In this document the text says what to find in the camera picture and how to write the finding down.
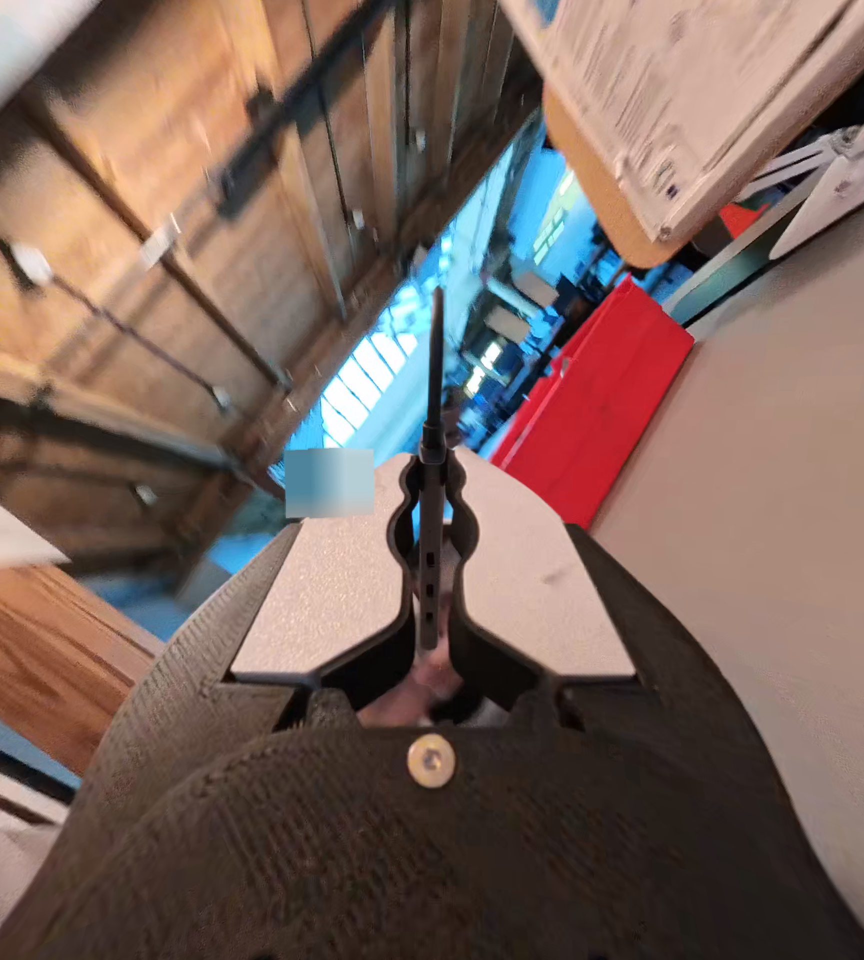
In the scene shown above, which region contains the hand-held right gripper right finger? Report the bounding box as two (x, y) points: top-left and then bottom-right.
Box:
(443, 446), (639, 689)

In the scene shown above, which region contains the wooden document stand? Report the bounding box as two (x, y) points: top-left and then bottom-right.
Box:
(543, 75), (864, 270)

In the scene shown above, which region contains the grey USB hub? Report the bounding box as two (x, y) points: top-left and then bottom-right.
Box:
(415, 442), (454, 652)

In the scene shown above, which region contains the red plastic bin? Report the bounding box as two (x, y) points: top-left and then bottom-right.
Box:
(490, 273), (696, 530)

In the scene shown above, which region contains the grey desk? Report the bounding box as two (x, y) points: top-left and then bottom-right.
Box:
(589, 202), (864, 960)

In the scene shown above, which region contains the white instruction board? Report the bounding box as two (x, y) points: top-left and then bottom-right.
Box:
(499, 0), (864, 241)

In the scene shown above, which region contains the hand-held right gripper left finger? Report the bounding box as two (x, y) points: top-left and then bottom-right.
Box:
(229, 450), (418, 689)

